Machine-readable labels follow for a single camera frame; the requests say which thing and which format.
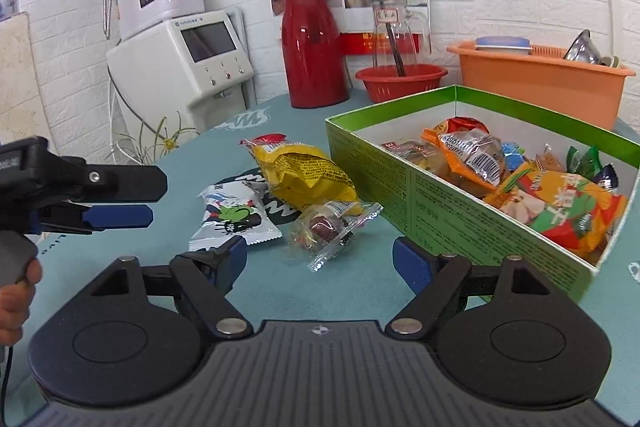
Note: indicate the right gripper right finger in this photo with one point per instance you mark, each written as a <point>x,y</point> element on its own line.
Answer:
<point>436,282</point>

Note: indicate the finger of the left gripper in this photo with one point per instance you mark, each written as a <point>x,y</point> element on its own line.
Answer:
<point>125,183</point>
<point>115,216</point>

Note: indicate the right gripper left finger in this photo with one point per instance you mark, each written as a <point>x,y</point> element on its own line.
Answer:
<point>204,279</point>

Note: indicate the white cartoon snack bag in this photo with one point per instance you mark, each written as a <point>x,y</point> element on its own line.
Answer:
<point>233,209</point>

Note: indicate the clear candy packet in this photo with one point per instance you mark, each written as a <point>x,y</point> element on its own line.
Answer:
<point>325,231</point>

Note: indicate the yellow snack bag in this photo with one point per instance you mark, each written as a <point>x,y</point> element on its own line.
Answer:
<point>300,174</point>

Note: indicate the orange chips bag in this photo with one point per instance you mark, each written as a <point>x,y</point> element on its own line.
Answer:
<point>567,208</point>

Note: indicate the orange clear bun packet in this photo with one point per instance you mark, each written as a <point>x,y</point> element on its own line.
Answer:
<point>475,159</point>

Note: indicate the dark red date packet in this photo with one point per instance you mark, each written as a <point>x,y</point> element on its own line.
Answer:
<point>265,139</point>

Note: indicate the person's left hand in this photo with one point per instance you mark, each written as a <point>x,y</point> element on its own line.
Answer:
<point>15,302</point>

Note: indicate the green cardboard snack box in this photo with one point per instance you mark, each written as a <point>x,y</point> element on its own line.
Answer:
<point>443,218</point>

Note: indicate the white water purifier machine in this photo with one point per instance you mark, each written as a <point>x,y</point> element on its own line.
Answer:
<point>188,73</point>

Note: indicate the dark green snack packet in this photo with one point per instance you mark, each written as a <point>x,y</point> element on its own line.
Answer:
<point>586,163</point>

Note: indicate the red plastic basin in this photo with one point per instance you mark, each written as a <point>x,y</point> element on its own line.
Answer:
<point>384,84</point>

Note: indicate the blue lidded bowl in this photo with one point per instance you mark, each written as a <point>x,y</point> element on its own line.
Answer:
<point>503,44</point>

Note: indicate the clear glass pitcher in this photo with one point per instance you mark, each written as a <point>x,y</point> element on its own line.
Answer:
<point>401,36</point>

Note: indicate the orange plastic basket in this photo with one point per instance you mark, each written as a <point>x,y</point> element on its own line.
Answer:
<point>591,93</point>

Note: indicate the red thermos jug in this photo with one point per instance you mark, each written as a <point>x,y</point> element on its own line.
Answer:
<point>314,65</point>

